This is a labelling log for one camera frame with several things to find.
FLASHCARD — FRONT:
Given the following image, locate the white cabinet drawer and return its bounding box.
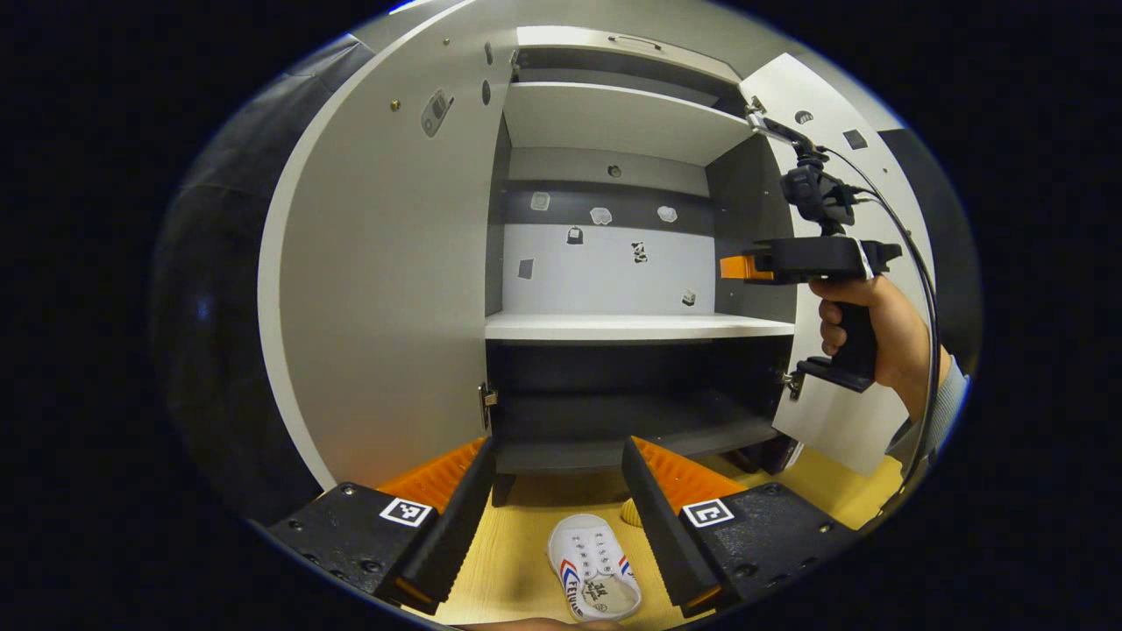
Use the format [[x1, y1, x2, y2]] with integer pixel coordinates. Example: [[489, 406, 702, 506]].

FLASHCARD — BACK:
[[515, 25, 742, 84]]

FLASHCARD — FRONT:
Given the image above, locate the white shoe cabinet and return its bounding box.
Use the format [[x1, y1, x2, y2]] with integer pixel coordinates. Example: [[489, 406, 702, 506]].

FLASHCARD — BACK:
[[482, 25, 803, 507]]

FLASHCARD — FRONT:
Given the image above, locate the white cabinet door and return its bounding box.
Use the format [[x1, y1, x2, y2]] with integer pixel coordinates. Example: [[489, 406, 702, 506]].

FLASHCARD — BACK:
[[257, 0, 527, 492], [739, 53, 937, 479]]

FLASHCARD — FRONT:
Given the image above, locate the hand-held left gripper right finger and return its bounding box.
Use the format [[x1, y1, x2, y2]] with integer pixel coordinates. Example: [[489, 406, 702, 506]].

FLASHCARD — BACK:
[[621, 436, 864, 619]]

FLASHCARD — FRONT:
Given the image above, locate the black cable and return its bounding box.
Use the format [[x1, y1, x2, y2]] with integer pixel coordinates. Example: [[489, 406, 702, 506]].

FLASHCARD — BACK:
[[820, 145, 941, 496]]

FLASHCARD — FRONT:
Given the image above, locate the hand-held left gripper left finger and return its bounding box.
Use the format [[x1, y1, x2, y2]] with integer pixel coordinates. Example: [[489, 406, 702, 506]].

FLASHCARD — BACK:
[[267, 436, 496, 614]]

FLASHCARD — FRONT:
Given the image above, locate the dark blue book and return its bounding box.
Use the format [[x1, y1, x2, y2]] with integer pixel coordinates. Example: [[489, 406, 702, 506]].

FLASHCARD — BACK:
[[735, 436, 803, 476]]

